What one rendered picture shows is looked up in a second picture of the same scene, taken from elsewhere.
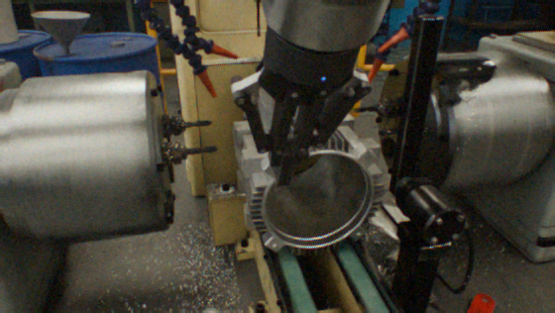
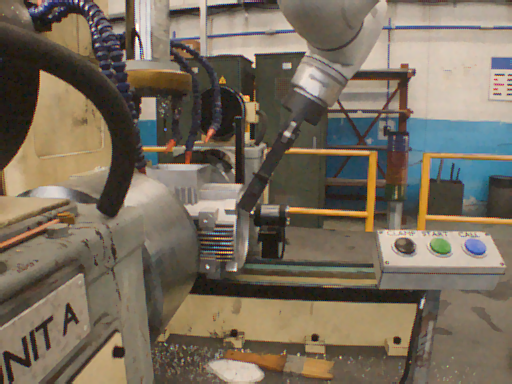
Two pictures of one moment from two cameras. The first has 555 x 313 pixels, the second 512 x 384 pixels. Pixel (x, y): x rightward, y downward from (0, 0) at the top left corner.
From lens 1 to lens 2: 0.67 m
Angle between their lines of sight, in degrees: 68
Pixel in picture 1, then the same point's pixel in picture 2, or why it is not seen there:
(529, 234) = (251, 241)
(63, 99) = not seen: hidden behind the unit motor
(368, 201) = (245, 225)
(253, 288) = (202, 341)
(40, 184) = (166, 263)
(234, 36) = (58, 159)
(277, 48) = (314, 107)
